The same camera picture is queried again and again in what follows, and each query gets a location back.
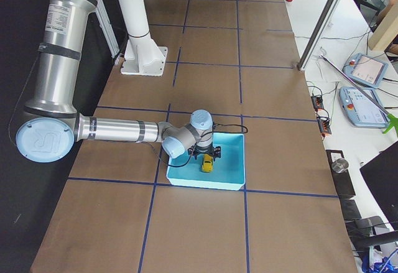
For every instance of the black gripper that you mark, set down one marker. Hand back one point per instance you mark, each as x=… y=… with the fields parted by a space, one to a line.
x=205 y=150

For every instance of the yellow beetle toy car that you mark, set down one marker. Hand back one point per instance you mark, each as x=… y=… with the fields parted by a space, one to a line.
x=207 y=163

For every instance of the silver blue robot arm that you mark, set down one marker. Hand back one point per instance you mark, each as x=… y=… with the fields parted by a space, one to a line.
x=55 y=124

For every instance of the turquoise plastic bin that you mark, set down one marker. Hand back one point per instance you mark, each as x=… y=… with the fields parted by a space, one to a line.
x=228 y=171

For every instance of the orange black connector strip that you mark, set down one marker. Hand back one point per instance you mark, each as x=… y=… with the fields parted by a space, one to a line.
x=322 y=115

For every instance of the metal cup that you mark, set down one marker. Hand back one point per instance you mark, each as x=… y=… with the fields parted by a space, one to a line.
x=339 y=165

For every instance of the near teach pendant tablet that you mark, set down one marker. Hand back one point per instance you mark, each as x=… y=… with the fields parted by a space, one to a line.
x=359 y=110

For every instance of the teach pendant tablet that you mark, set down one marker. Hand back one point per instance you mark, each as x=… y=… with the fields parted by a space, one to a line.
x=359 y=110
x=366 y=70

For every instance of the far teach pendant tablet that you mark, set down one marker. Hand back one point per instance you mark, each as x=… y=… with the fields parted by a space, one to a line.
x=366 y=70

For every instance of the black laptop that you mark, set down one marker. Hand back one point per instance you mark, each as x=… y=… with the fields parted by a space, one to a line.
x=380 y=175

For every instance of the white pedestal column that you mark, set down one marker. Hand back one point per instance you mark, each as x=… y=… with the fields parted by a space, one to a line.
x=142 y=56

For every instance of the aluminium frame post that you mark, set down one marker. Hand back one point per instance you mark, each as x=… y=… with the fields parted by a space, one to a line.
x=317 y=33

